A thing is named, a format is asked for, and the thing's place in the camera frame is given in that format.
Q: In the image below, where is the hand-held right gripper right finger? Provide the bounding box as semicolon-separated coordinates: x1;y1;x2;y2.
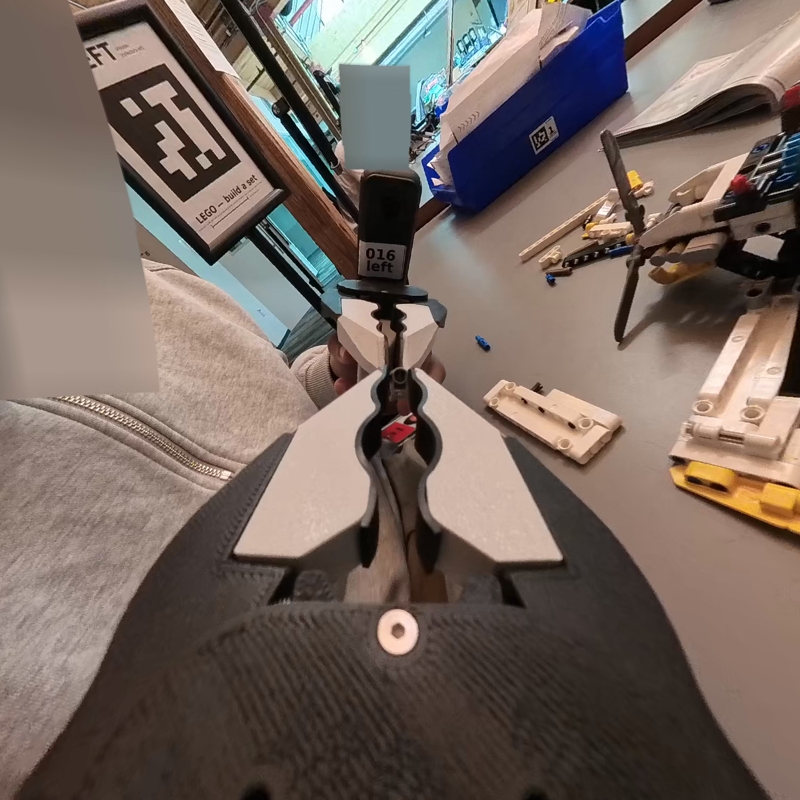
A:
405;367;565;602

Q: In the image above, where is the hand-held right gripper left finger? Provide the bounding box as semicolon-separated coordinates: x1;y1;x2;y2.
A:
232;367;396;602

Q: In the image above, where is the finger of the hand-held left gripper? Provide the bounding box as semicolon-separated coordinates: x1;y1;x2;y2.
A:
337;299;388;377
390;302;438;375

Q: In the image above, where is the white lego panel assembly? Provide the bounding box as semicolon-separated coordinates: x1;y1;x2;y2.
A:
482;379;623;465

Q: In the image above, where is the person's left forearm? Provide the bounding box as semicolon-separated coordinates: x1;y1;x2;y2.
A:
140;256;335;426

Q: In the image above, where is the pile of loose lego pieces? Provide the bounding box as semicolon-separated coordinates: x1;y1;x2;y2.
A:
519;170;657;287

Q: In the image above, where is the lego helicopter model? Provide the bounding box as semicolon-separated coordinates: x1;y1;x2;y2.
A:
600;87;800;535

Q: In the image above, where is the person's left hand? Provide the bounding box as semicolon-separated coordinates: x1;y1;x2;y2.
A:
328;340;377;398

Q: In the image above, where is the blue plastic bin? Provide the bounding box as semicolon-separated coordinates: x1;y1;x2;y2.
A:
420;0;629;216

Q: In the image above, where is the white paper packaging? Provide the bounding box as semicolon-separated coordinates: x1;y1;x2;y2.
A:
440;0;591;148

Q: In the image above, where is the framed marker sign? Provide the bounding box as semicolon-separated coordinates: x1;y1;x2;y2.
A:
75;0;291;266

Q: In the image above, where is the white paper notice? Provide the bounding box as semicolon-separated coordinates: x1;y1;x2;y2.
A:
169;0;241;79

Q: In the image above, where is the open instruction booklet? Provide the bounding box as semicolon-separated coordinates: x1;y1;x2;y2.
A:
609;9;800;140

